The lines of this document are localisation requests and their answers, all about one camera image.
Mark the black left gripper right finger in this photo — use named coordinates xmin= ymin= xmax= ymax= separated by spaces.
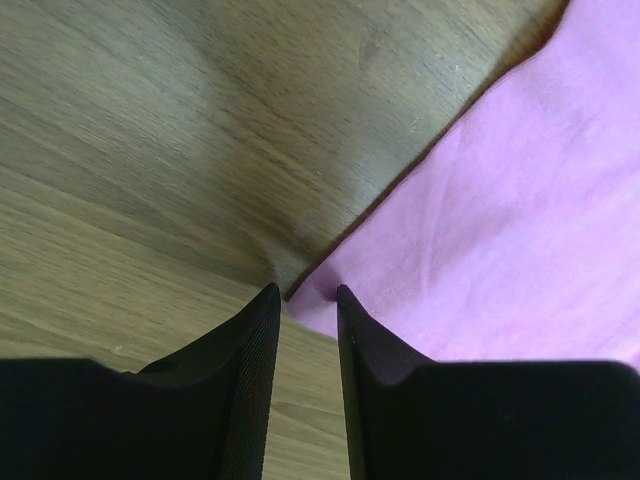
xmin=337 ymin=286 xmax=639 ymax=479

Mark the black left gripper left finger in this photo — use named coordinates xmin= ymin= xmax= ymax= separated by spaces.
xmin=1 ymin=284 xmax=281 ymax=479

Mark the pink polo shirt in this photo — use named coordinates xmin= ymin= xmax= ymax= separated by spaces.
xmin=287 ymin=1 xmax=639 ymax=365

